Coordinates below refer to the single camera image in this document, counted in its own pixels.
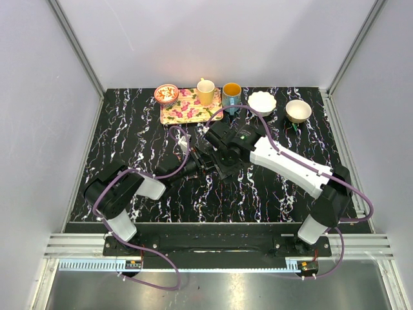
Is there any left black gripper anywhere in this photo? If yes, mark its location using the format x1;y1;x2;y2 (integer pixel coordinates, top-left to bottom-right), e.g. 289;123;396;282
170;146;216;184

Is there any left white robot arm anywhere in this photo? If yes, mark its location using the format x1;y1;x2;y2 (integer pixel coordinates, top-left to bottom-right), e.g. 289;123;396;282
83;147;215;255

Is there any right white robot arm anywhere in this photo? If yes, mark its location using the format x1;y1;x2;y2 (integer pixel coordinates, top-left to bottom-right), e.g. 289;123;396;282
205;121;352;256

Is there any floral rectangular tray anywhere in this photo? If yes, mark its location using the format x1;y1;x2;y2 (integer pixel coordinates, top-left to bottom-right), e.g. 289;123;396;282
160;88;223;125

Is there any blue mug orange inside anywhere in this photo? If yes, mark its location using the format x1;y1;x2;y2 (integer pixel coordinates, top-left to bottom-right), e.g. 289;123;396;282
222;83;241;116

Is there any white scalloped plate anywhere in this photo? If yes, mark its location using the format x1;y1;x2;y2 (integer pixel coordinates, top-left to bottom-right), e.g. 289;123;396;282
247;91;277;117

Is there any yellow mug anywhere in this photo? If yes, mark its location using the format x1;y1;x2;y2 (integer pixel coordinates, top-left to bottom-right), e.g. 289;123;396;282
196;78;216;106

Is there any small red patterned bowl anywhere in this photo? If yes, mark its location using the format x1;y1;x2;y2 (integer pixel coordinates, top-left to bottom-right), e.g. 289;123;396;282
154;84;179;105

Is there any cream bowl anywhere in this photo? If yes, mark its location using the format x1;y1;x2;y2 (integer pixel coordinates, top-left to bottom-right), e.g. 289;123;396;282
285;99;312;124

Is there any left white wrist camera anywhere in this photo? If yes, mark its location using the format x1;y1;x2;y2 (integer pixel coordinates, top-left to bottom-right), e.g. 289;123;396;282
177;134;191;153

